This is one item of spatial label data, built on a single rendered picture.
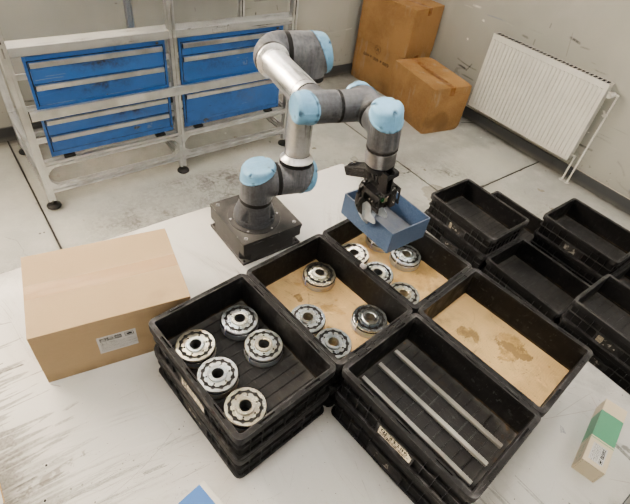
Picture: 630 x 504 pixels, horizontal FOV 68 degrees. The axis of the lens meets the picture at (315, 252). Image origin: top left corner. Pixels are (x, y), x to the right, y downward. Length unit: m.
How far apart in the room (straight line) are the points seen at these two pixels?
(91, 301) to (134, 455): 0.41
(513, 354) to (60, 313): 1.25
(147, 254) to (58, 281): 0.24
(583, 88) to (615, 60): 0.25
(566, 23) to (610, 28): 0.31
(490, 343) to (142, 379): 1.01
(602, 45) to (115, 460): 3.81
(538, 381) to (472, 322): 0.24
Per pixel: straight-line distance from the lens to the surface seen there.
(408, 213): 1.38
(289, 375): 1.27
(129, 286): 1.38
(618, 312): 2.43
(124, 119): 3.06
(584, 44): 4.14
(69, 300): 1.39
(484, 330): 1.52
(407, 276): 1.57
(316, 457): 1.32
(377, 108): 1.04
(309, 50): 1.44
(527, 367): 1.50
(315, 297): 1.43
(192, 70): 3.10
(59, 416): 1.44
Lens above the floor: 1.91
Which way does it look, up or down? 43 degrees down
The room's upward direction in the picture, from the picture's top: 9 degrees clockwise
